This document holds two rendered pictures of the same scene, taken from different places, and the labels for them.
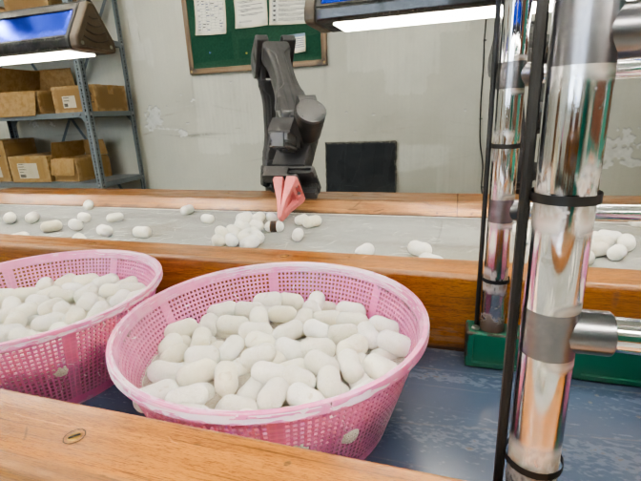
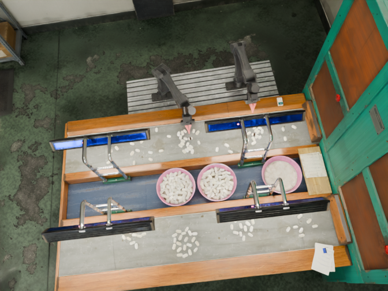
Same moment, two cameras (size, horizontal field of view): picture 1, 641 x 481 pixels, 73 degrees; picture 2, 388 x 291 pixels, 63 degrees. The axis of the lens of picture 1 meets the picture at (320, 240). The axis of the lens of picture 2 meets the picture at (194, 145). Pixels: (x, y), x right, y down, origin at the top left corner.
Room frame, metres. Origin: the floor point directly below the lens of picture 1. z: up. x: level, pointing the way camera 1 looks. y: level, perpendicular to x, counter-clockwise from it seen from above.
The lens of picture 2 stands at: (-0.21, 0.31, 2.85)
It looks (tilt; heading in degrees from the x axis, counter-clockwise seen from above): 67 degrees down; 345
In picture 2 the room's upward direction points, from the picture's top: 10 degrees counter-clockwise
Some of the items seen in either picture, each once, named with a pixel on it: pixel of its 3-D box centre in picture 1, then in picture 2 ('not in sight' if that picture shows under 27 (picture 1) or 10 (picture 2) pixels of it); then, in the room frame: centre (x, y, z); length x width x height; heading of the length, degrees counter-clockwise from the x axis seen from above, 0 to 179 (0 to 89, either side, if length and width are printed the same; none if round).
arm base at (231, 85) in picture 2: not in sight; (238, 82); (1.02, -0.46, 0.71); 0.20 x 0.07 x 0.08; 74
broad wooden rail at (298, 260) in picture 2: not in sight; (202, 271); (-0.13, 0.37, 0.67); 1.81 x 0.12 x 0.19; 72
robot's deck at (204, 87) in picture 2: not in sight; (205, 119); (0.87, -0.10, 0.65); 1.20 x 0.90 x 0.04; 74
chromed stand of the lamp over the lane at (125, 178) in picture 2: not in sight; (108, 159); (0.75, 0.65, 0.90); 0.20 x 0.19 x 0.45; 72
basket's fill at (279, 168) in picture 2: not in sight; (280, 176); (0.21, -0.37, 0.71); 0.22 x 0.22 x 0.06
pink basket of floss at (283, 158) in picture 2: not in sight; (280, 176); (0.21, -0.37, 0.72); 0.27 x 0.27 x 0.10
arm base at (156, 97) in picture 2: not in sight; (163, 93); (1.19, 0.11, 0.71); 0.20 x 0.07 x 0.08; 74
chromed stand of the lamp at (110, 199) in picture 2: not in sight; (107, 219); (0.37, 0.78, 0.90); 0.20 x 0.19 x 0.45; 72
